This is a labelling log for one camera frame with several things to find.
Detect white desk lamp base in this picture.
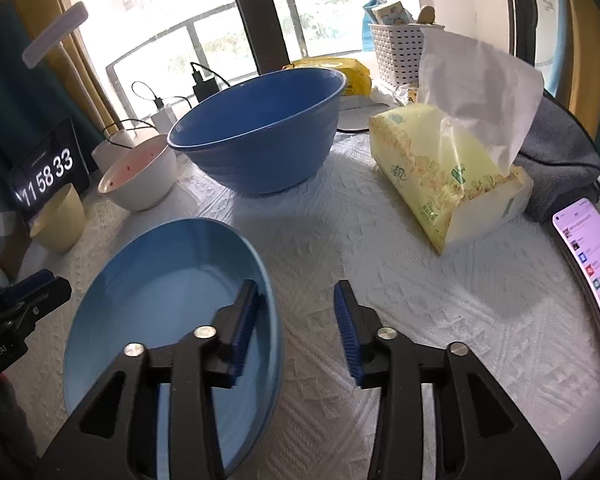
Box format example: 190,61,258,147
91,129,135,174

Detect white textured table cloth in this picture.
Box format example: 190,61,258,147
21,136,600,479

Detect black charger cable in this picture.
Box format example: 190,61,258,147
189,60,232,89

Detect black charger block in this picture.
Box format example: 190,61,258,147
190,62,220,103

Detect large blue bowl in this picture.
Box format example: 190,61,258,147
168,67,347,195

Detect white charger plug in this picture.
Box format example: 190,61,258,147
150,96,178,134

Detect white pink strawberry bowl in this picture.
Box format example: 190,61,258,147
97,134,176,212

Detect yellow duck wet wipes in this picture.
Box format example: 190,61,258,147
284,56,372,96

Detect tablet showing clock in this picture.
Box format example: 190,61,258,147
9,117,90,221

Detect white lamp head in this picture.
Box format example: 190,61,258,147
21,1,88,70

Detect yellow bowl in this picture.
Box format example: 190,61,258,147
30,183,86,254

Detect smartphone with lit screen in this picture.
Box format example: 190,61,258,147
548,197,600,334

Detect yellow tissue pack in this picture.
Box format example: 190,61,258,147
370,28,544,254

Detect grey folded cloth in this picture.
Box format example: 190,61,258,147
515,92,600,223

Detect smaller blue plate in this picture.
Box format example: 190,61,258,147
64,218,284,474

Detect teal curtain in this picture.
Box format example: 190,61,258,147
0,0,102,205

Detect white perforated basket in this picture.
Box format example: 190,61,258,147
370,24,444,88

